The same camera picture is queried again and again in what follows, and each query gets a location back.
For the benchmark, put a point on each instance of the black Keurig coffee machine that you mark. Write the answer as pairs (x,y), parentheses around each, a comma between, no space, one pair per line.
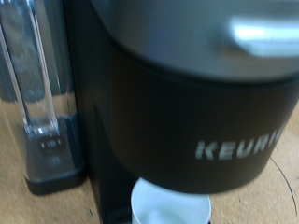
(187,109)

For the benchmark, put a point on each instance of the water tank with black lid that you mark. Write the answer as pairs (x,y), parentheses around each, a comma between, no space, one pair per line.
(37,93)

